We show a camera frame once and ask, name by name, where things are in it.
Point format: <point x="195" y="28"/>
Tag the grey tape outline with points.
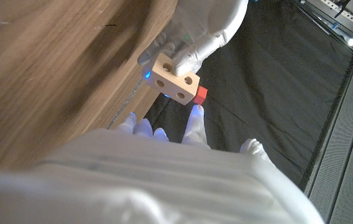
<point x="125" y="102"/>

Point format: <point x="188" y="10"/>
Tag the small wooden block with holes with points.
<point x="171" y="82"/>

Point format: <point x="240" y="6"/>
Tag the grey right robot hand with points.
<point x="151" y="183"/>

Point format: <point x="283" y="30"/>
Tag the black backdrop stand pole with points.
<point x="328" y="29"/>

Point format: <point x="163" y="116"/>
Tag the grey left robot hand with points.
<point x="204" y="28"/>

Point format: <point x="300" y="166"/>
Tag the black backdrop curtain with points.
<point x="273" y="93"/>

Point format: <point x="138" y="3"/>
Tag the red-headed screw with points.
<point x="200" y="95"/>

